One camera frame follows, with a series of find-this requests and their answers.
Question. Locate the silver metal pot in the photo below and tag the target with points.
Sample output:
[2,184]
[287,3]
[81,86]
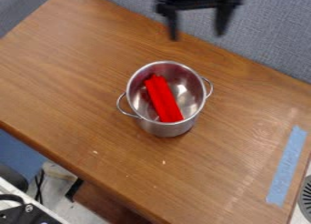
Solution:
[191,90]

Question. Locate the red rectangular block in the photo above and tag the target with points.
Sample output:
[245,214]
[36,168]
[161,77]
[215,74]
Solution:
[163,99]

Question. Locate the black device with handle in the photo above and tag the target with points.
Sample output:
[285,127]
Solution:
[24,214]

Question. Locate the grey fan grille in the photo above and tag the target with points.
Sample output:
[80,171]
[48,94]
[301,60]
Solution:
[304,198]

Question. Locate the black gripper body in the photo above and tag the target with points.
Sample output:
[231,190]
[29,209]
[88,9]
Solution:
[183,5]

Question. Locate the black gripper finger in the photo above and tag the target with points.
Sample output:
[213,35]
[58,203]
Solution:
[223,18]
[172,22]

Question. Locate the blue tape strip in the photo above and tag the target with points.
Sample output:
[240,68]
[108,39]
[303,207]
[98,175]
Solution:
[287,164]

